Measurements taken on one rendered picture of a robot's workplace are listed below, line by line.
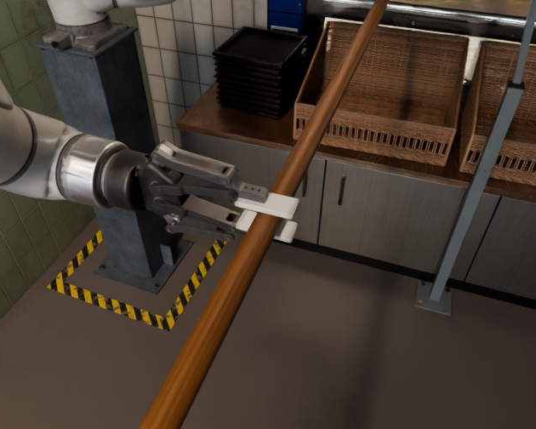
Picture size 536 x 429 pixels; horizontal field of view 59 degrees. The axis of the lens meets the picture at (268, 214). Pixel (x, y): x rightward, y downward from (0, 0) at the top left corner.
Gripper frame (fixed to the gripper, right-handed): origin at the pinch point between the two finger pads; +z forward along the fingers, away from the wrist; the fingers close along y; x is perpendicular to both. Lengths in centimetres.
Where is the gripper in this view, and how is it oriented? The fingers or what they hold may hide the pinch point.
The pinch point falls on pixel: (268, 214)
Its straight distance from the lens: 55.4
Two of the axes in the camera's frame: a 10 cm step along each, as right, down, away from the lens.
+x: -3.4, 6.4, -6.9
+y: 0.0, 7.3, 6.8
